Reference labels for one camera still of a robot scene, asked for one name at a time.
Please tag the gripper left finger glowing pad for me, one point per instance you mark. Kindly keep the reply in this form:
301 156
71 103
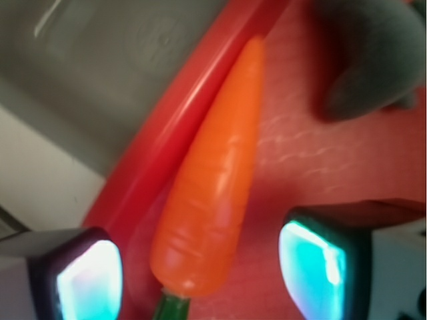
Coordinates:
61 274

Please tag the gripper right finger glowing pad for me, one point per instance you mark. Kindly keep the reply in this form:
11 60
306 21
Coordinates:
355 261

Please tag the orange plastic toy carrot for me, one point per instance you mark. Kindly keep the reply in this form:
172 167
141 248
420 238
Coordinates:
199 229

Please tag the red plastic tray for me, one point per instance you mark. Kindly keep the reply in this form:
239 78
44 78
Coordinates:
302 160

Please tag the grey sink basin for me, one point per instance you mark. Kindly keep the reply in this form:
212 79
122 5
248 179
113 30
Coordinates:
87 74

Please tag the grey plush bunny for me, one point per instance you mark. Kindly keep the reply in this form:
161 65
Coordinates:
383 46

